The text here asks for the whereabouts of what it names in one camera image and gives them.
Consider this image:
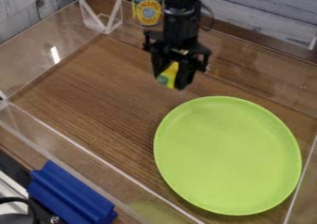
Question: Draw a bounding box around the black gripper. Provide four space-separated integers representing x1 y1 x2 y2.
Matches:
142 30 211 90

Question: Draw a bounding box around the yellow labelled tin can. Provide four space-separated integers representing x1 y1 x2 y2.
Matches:
133 0 162 26

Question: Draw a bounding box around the black cable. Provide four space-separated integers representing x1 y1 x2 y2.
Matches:
0 196 42 224

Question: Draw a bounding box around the blue plastic block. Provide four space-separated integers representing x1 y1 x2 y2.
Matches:
27 161 118 224

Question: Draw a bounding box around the clear acrylic enclosure wall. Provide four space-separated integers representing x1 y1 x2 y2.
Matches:
0 0 317 224

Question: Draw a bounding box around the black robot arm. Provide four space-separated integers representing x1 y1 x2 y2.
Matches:
143 0 211 90

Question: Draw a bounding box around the green plastic plate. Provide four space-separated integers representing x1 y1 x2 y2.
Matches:
154 96 302 216

